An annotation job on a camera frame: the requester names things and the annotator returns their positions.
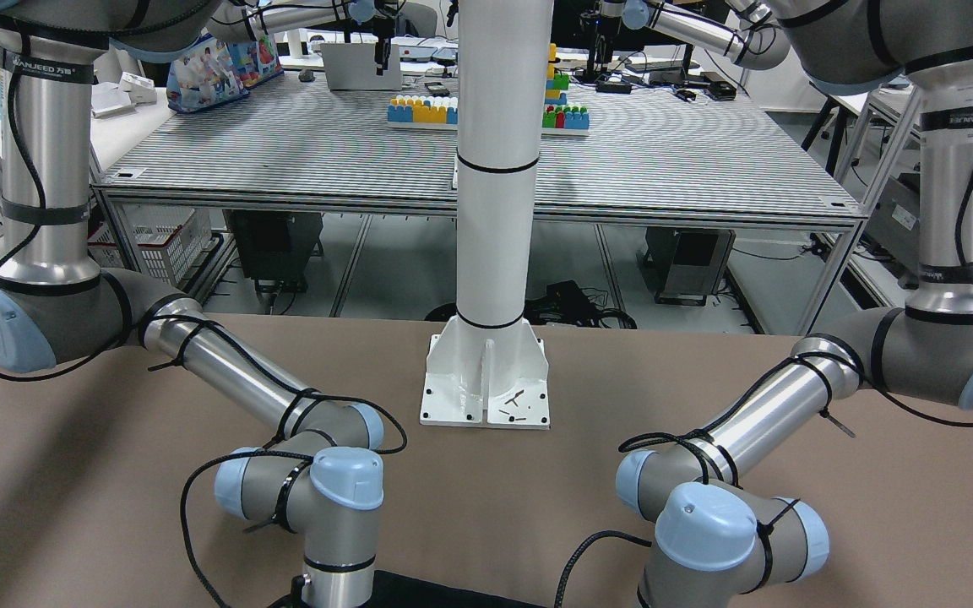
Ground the black printed t-shirt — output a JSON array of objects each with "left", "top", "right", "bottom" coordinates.
[{"left": 271, "top": 570, "right": 546, "bottom": 608}]

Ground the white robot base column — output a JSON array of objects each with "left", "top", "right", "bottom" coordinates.
[{"left": 418, "top": 1, "right": 552, "bottom": 430}]

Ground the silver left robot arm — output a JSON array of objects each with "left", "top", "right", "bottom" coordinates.
[{"left": 617, "top": 1, "right": 973, "bottom": 607}]

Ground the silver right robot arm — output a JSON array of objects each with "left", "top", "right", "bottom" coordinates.
[{"left": 0, "top": 1, "right": 383, "bottom": 607}]

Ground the colourful toy block set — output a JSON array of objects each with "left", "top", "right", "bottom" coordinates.
[{"left": 386, "top": 42, "right": 592, "bottom": 136}]

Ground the grey slatted work table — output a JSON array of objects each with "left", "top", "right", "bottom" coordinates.
[{"left": 97, "top": 77, "right": 865, "bottom": 231}]

